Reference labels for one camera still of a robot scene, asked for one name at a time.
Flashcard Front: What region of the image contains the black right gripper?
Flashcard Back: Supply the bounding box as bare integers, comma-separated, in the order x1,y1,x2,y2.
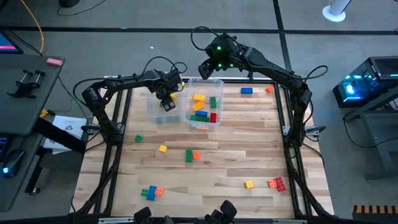
198,34,246,81

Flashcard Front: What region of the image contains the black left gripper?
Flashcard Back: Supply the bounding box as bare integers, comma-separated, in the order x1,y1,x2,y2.
148,70,183,112

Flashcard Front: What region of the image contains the clear plastic bin with label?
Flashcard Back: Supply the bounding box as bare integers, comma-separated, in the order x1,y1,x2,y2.
184,77,225,131

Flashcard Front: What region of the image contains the white printed paper sheet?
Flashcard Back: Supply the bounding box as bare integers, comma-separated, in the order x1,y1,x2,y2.
43,114,88,155

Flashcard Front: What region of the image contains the black desk leg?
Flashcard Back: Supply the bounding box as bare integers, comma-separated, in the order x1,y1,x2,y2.
32,117,88,155

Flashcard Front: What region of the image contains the pink eraser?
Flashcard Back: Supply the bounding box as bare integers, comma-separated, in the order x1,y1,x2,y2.
46,57,64,67

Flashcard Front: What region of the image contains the yellow and black tool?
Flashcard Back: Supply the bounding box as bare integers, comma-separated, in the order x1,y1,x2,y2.
39,108,56,119

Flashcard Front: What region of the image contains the white fan base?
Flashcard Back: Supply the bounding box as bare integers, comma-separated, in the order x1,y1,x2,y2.
322,0,354,23

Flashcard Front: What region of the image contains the dark grey desk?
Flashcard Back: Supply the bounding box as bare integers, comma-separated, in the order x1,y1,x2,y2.
0,54,65,213

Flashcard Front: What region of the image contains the black round floor base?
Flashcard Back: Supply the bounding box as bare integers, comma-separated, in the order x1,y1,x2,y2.
58,0,81,9

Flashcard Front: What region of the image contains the black computer mouse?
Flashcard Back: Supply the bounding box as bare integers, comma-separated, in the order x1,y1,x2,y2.
1,148,25,179

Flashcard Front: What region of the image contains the black computer tower with lights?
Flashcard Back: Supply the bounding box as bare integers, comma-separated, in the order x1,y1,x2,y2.
332,55,398,109

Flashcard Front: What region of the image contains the black lit keyboard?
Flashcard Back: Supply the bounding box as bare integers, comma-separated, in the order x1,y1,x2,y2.
0,134,9,162

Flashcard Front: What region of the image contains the computer monitor with pink line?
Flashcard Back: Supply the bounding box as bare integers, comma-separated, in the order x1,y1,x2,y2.
0,30,24,55

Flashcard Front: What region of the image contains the grey metal stand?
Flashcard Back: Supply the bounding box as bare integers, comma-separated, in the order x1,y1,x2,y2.
343,88,398,182

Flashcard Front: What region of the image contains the black orange striped box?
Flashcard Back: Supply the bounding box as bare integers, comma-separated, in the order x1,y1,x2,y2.
351,204,398,224

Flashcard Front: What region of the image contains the grey arm base bracket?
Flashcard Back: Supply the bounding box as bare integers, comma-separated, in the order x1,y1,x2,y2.
81,123,101,134
305,125,326,138

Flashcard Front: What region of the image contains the silver metal handle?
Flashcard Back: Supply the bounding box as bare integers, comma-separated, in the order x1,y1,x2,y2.
98,217,134,224
272,219,308,224

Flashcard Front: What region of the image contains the black double clamp mount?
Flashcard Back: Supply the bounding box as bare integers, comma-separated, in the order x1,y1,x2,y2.
6,69,47,100

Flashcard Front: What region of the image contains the yellow cable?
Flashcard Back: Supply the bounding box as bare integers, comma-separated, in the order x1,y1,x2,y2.
19,0,45,54

